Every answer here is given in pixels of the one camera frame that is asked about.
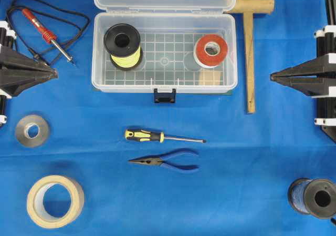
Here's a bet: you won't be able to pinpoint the red handled soldering iron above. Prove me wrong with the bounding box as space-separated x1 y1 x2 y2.
22 8 75 65

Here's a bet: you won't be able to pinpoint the dark blue box latch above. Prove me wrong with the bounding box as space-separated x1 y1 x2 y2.
153 88 176 104

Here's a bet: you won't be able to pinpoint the wooden mallet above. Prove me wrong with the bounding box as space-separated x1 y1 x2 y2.
228 0 275 114

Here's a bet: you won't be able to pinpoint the grey tape roll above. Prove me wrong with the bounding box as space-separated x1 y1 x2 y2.
15 115 50 148

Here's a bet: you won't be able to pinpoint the beige masking tape roll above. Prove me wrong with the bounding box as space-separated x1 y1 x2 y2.
26 175 85 229

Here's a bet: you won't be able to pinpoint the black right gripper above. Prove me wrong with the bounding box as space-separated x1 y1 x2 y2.
270 25 335 141

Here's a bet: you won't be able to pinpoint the clear plastic tool box base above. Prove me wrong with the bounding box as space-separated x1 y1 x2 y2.
91 12 238 94

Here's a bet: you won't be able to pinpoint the yellow wire spool black flanges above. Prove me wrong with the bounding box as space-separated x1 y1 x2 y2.
103 23 143 71

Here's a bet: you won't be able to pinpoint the black soldering iron cable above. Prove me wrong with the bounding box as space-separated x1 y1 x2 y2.
5 0 91 66

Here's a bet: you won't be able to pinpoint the blue wire spool black flanges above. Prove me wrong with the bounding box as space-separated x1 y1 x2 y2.
287 178 335 219

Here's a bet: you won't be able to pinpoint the blue handled needle-nose pliers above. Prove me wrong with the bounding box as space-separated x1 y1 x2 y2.
127 148 200 174

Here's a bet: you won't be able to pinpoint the blue table cloth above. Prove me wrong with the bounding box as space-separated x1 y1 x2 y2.
1 0 335 235

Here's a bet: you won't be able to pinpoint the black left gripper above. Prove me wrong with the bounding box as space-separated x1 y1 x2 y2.
1 20 58 127

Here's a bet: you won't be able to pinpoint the black aluminium frame rail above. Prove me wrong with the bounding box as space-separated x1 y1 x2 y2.
325 0 336 25

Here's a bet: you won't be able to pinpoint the yellow black screwdriver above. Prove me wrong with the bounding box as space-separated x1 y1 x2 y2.
124 129 206 143

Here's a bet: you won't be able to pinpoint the red tape roll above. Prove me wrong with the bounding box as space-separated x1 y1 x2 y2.
193 34 228 69

